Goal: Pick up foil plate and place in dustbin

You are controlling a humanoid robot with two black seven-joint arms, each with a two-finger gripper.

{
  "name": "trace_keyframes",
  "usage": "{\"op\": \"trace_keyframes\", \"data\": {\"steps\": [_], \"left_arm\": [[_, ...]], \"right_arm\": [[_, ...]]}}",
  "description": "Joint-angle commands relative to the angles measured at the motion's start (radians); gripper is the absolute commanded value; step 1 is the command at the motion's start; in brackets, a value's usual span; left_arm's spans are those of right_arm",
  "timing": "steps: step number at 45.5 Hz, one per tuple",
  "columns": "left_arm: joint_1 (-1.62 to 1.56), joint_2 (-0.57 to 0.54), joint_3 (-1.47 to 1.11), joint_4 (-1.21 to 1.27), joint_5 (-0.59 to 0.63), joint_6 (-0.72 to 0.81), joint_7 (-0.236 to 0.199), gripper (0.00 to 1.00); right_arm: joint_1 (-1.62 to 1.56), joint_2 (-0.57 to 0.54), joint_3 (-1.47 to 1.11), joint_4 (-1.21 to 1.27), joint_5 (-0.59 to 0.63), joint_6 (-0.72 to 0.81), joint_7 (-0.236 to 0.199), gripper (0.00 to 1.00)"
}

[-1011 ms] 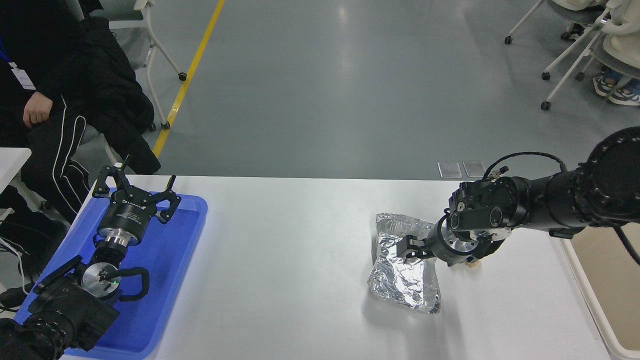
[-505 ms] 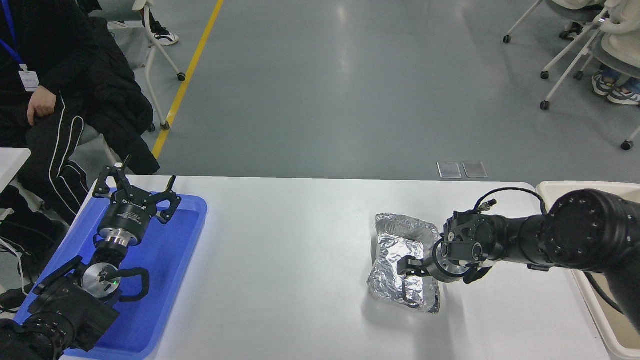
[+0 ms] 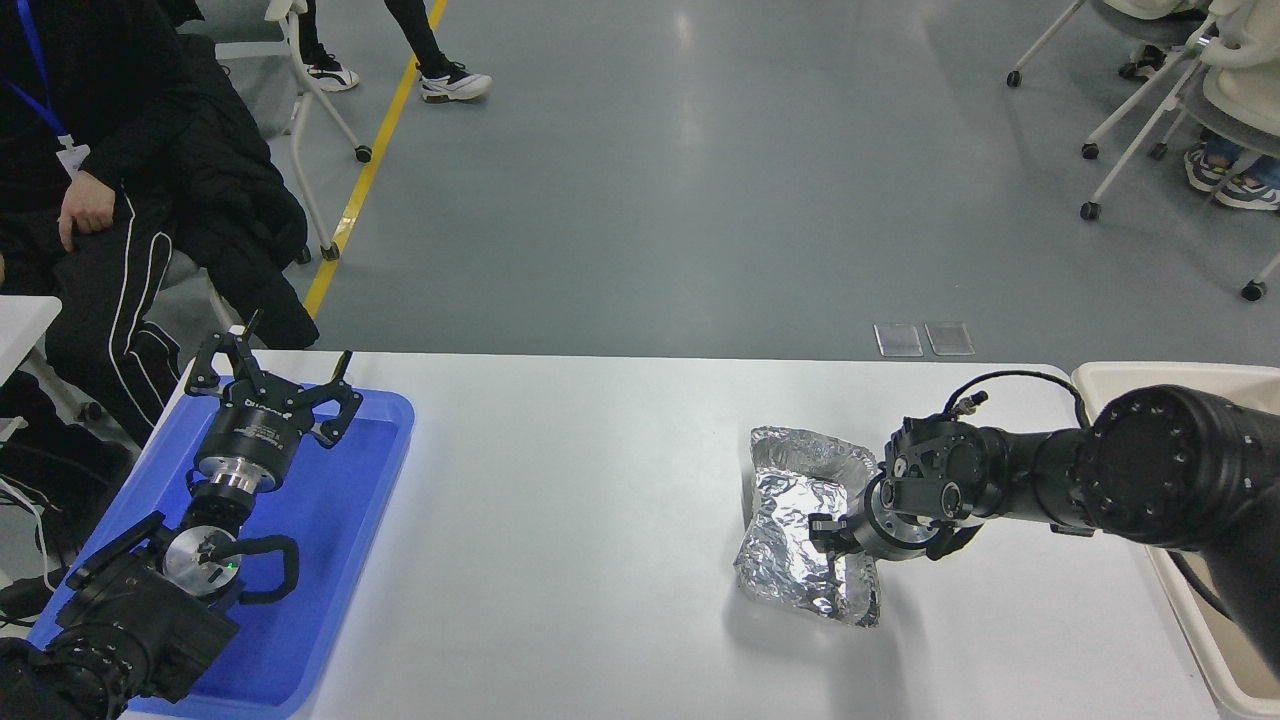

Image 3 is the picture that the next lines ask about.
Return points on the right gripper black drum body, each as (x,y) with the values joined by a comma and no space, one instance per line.
(860,535)

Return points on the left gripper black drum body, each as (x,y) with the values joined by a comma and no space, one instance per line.
(250,432)

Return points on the foil plate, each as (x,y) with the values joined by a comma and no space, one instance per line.
(790,520)

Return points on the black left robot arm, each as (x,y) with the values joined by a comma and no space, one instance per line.
(140,620)

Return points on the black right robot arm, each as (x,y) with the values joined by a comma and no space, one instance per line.
(1160,470)

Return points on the clear floor plate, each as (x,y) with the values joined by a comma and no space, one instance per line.
(898,340)
(949,338)

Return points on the person's hand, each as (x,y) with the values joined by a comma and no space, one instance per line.
(88,205)

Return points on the blue plastic tray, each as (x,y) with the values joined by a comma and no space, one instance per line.
(340,500)

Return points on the small white side table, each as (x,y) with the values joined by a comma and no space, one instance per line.
(22,325)

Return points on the black jacket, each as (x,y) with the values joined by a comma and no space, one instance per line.
(235,200)

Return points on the white name badge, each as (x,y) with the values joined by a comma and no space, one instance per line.
(72,160)

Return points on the large pale bin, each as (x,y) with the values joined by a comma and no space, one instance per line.
(1110,385)

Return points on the seated person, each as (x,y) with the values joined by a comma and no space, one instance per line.
(90,100)

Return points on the walking person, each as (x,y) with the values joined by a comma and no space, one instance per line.
(450,82)

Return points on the white leg wheeled chair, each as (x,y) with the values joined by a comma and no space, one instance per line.
(1135,130)
(1050,40)

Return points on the person's feet in sneakers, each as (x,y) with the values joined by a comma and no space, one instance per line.
(1240,185)

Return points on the cream padded coat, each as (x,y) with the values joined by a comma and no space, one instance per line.
(1245,70)

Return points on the white frame wheeled chair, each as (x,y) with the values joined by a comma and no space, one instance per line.
(318,120)

